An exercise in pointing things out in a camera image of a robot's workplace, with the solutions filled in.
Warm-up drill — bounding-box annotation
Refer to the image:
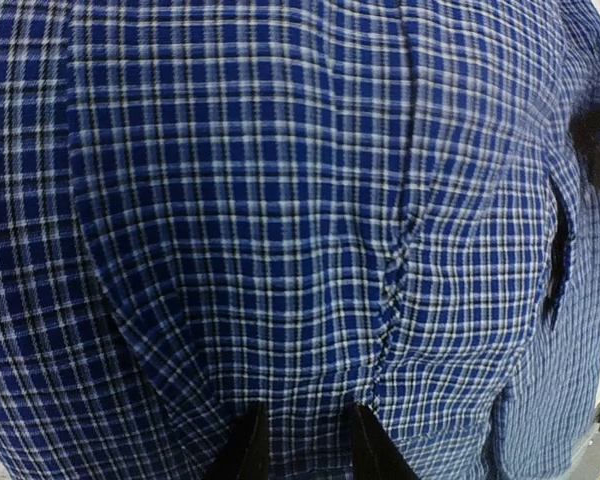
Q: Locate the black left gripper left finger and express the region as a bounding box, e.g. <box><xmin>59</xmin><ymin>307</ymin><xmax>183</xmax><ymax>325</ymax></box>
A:
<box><xmin>207</xmin><ymin>403</ymin><xmax>270</xmax><ymax>480</ymax></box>

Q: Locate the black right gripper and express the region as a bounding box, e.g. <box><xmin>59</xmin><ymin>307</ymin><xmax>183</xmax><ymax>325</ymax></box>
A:
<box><xmin>570</xmin><ymin>108</ymin><xmax>600</xmax><ymax>190</ymax></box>

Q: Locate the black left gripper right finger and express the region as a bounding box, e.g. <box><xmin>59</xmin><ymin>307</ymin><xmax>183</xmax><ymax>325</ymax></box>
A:
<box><xmin>350</xmin><ymin>403</ymin><xmax>418</xmax><ymax>480</ymax></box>

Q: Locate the blue checked shirt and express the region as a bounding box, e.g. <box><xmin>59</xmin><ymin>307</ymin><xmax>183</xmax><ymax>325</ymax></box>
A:
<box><xmin>0</xmin><ymin>1</ymin><xmax>600</xmax><ymax>479</ymax></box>

